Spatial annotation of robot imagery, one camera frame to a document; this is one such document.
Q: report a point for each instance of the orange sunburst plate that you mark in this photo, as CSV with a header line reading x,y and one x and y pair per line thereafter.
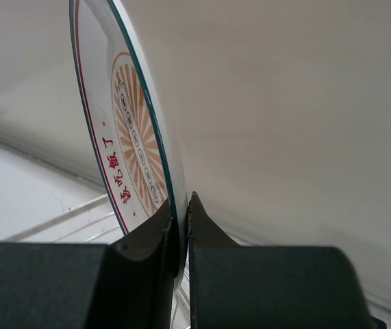
x,y
133,137

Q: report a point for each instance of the white wire dish rack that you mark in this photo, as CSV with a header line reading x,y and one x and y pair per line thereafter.
x,y
95,222

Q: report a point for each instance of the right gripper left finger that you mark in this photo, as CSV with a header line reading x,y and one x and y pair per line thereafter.
x,y
127,284

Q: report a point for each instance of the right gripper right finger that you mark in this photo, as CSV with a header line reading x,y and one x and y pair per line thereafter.
x,y
237,286

